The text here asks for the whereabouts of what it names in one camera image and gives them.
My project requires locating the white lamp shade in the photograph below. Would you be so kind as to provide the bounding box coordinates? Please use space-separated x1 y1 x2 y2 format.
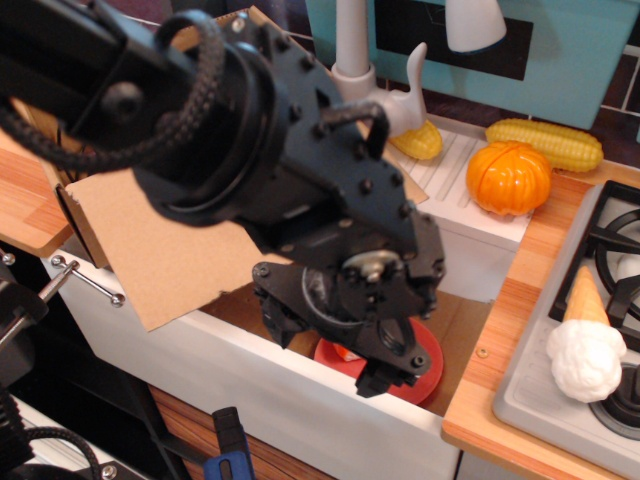
445 0 507 53

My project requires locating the yellow toy corn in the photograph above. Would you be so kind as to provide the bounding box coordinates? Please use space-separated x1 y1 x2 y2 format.
485 118 604 173

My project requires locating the white toy sink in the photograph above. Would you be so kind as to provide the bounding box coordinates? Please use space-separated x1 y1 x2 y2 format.
57 117 528 479

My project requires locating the orange toy pumpkin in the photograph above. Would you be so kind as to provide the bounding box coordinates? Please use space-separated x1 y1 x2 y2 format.
466 141 551 216

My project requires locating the grey toy faucet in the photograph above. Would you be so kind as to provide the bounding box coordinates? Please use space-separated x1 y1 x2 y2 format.
331 0 428 137

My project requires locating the toy ice cream cone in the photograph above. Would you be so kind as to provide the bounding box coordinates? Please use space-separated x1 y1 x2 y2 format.
546 266 627 403

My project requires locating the salmon sushi toy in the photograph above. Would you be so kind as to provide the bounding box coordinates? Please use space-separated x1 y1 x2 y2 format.
333 344 361 362

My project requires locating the cardboard sheet in sink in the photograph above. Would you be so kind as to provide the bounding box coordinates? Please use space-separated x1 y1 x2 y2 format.
200 284 492 416

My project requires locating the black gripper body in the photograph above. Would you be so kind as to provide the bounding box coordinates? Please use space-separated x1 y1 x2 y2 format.
250 259 441 386

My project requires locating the blue black clamp handle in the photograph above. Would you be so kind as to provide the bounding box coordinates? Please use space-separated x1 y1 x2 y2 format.
203 407 256 480

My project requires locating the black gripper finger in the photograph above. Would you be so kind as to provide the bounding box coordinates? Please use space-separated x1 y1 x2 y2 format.
355 362 418 398
261 299 310 349

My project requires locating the small yellow corn piece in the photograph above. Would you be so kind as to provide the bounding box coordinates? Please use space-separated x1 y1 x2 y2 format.
389 120 443 161

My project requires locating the brown cardboard box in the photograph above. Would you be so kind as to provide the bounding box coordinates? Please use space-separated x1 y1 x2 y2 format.
9 5 431 333

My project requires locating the red plate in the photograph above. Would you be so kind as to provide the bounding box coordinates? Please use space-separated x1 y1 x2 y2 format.
313 316 445 407

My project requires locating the grey toy stove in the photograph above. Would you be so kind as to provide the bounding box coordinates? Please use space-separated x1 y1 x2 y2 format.
494 181 639 479

